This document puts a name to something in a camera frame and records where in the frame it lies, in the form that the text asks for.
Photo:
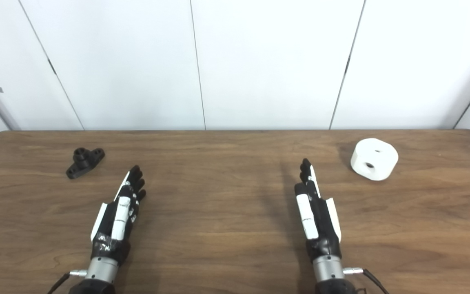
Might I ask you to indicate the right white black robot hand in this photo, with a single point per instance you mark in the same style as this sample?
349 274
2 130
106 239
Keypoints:
320 224

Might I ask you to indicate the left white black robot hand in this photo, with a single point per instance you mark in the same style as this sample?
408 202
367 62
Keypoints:
120 220

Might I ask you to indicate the black plastic holder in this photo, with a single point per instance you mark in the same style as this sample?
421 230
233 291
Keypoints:
83 161

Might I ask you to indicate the round white plastic piece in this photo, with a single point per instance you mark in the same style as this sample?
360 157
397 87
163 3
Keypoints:
375 161

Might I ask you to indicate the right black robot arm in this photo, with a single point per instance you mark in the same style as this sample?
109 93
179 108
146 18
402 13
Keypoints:
328 269

